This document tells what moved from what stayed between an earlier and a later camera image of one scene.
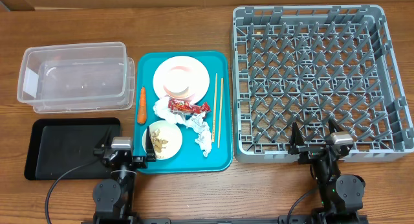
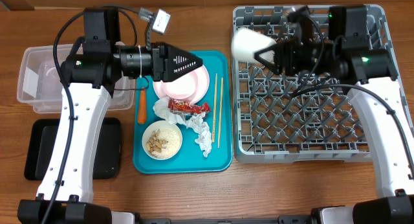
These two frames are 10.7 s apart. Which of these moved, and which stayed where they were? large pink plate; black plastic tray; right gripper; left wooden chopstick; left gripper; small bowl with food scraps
Moved: right gripper; left gripper
Stayed: black plastic tray; large pink plate; left wooden chopstick; small bowl with food scraps
